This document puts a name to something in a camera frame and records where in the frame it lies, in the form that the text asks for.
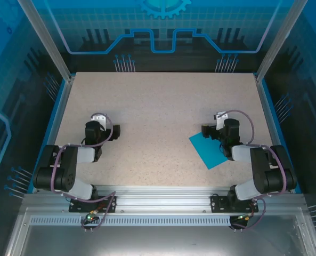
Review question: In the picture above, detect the blue paper sheet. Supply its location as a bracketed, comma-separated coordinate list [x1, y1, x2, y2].
[189, 132, 230, 170]

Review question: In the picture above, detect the blue table edge strip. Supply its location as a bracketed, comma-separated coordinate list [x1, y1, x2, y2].
[31, 78, 68, 194]
[261, 79, 302, 194]

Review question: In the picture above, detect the metal tray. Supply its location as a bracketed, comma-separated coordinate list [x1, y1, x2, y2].
[5, 207, 316, 256]

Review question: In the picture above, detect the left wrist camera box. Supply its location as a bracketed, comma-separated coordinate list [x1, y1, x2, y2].
[90, 113, 107, 129]

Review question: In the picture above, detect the aluminium side rail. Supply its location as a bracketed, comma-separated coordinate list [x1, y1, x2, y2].
[254, 74, 293, 193]
[36, 76, 76, 194]

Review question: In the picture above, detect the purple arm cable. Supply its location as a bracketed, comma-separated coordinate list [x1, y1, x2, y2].
[217, 109, 287, 233]
[50, 114, 118, 233]

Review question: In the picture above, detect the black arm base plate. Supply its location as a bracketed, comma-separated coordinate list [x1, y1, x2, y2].
[210, 194, 260, 213]
[68, 196, 118, 213]

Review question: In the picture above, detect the aluminium mounting rail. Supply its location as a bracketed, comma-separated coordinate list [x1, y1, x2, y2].
[23, 185, 306, 214]

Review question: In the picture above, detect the slotted grey cable duct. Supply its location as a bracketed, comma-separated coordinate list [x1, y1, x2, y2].
[29, 215, 236, 227]

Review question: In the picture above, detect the aluminium corner post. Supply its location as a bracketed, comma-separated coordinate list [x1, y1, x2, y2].
[17, 0, 76, 82]
[255, 0, 309, 82]

